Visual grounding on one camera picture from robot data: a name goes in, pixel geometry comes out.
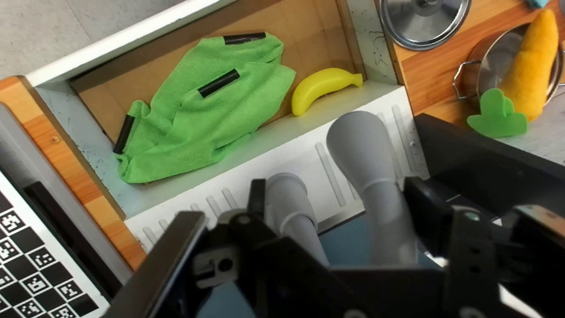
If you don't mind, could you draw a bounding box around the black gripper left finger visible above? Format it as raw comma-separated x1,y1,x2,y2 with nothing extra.
103,210,209,318

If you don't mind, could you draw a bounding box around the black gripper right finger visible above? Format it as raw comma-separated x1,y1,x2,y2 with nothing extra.
403,175,502,318

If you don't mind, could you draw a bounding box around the grey plastic faucet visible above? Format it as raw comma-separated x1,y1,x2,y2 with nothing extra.
262,110,437,271

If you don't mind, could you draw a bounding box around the wooden sink side board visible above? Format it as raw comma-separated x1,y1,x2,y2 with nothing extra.
0,76,147,272

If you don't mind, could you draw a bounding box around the teal planter box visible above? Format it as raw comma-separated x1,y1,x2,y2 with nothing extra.
192,210,425,318

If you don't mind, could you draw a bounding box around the black white calibration board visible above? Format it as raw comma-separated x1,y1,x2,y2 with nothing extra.
0,170,112,318

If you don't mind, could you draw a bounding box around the green cloth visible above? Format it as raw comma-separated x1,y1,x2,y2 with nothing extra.
112,32,298,186

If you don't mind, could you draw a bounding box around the green felt leaf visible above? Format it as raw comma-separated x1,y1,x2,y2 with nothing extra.
465,87,529,140

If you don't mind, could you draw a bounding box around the white toy sink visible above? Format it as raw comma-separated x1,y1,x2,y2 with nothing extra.
24,0,430,253

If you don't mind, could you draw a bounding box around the wooden counter top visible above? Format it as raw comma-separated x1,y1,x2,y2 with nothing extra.
389,0,565,117

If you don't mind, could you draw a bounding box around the small silver pot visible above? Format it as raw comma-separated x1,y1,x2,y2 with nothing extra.
449,25,565,112

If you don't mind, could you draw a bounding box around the yellow toy corn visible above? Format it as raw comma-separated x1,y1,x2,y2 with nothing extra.
499,7,559,122

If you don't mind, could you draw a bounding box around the yellow toy banana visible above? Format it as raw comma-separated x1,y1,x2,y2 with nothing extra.
289,66,365,119

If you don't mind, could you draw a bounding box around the silver pot lid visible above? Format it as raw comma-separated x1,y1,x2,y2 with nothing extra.
377,0,472,51

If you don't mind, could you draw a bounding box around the wide black frame post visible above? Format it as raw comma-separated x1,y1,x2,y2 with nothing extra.
412,113,565,219

